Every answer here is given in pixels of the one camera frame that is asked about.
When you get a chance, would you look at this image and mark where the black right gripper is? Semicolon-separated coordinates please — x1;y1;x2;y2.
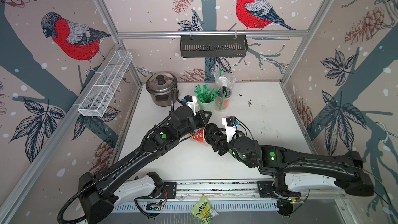
206;128;255;169

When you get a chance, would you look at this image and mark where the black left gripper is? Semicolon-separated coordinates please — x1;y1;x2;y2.
177;109;213;140

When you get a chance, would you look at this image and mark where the black lid red cup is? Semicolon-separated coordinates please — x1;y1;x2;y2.
215;88;232;112
191;123;221;145

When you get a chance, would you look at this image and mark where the clear plastic carrier bag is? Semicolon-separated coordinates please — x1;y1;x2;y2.
211;69;236;101

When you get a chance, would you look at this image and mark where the white lid cup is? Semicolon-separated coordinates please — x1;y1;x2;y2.
216;76;231;88

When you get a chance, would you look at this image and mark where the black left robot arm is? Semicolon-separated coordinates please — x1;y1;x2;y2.
57;102;212;224

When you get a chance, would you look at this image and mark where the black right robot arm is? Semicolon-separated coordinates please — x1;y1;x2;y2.
203;124;374;198

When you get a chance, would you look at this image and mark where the green straw holder cup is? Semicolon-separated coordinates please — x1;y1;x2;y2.
198;98;215;112

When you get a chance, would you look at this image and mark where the green straws bundle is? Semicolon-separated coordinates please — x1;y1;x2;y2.
194;84;219;104

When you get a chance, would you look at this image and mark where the silver rice cooker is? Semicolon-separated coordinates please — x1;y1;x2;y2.
146;72;179;107

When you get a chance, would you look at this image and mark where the green snack packet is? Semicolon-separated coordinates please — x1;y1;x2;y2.
191;195;219;224

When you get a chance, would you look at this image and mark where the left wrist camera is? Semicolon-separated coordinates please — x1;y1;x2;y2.
182;95;200;115

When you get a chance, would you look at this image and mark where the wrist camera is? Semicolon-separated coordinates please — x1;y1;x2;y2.
222;116;238;143
182;95;200;115

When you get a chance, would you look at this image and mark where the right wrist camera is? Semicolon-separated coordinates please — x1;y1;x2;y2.
222;116;238;143

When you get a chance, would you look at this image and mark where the black hanging wire basket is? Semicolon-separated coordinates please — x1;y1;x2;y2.
180;35;248;58

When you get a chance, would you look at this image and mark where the white wire mesh shelf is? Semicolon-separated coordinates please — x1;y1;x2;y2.
78;50;132;117

